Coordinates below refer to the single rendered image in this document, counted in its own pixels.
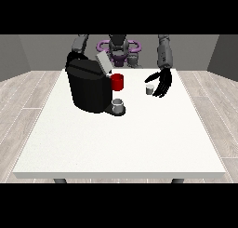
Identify black coffee machine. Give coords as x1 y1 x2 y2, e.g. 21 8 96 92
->
64 58 126 117

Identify red pod holder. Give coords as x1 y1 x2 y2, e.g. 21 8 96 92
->
111 73 125 92

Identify small grey cup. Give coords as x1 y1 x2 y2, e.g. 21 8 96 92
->
112 98 125 114

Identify grey robot trunk purple rings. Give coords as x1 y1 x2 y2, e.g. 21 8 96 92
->
96 34 144 70

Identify small grey coffee pod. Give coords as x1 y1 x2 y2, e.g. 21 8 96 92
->
145 84 155 96

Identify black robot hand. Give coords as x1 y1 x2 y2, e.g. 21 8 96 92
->
144 67 173 99
65 50 89 67

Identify pale grey machine lid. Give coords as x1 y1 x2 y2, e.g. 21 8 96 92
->
95 50 113 75

